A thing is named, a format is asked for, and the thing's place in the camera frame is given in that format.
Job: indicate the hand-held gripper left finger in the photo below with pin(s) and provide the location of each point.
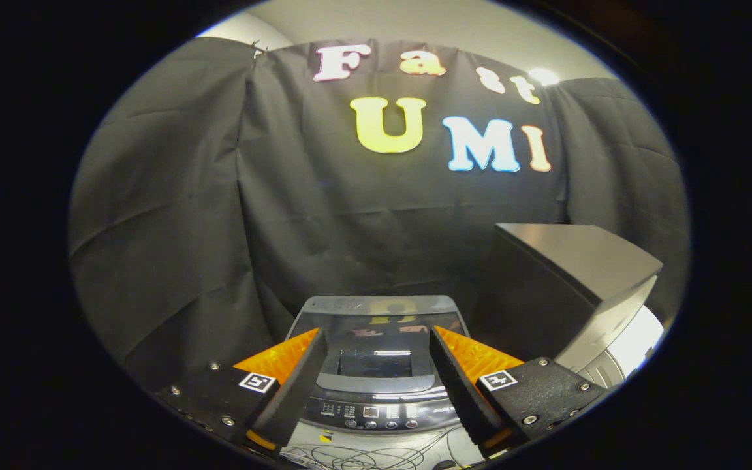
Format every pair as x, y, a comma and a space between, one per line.
294, 391

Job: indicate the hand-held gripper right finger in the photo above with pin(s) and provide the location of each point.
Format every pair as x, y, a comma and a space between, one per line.
454, 385

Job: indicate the grey washing machine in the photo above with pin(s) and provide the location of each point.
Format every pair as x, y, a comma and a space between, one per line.
382, 412

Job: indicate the beige cabinet with dark top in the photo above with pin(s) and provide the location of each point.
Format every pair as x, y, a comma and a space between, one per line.
578, 261

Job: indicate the black backdrop cloth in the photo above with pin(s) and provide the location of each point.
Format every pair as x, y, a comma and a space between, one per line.
187, 228

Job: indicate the small ceiling light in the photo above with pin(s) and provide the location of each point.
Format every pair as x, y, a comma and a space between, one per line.
544, 76

